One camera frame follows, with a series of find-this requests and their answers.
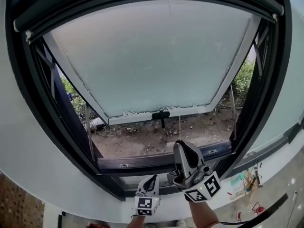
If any white pull cord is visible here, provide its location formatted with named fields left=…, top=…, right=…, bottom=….
left=166, top=0, right=183, bottom=143

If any green plastic item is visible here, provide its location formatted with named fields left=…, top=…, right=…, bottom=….
left=230, top=173, right=246, bottom=185

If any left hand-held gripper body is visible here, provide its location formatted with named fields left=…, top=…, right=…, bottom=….
left=134, top=190, right=162, bottom=217

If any green bush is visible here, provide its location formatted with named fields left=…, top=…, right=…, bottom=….
left=231, top=59, right=256, bottom=109
left=60, top=76, right=89, bottom=119

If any brown brick patterned panel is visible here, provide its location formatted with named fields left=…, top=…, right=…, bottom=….
left=0, top=171, right=46, bottom=228

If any red small tool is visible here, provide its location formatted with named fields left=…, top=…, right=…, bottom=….
left=251, top=201, right=266, bottom=215

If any frosted glass side window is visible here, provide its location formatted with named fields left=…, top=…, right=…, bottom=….
left=234, top=117, right=304, bottom=174

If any person's right forearm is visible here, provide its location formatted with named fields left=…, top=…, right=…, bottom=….
left=189, top=199, right=220, bottom=228

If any bundle of wooden sticks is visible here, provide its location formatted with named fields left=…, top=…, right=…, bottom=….
left=236, top=169, right=264, bottom=197

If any person's left forearm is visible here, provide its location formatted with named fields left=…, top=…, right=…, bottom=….
left=129, top=214, right=147, bottom=228

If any black flat strip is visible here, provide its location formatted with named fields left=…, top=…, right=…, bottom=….
left=236, top=193, right=289, bottom=224

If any black sash handle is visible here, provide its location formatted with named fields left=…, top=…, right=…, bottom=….
left=151, top=110, right=171, bottom=129

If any frosted glass window sash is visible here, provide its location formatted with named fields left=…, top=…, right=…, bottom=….
left=43, top=14, right=262, bottom=126

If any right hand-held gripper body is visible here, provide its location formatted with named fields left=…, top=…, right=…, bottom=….
left=167, top=164, right=222, bottom=203

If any black framed window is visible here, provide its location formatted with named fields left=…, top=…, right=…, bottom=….
left=4, top=0, right=293, bottom=202

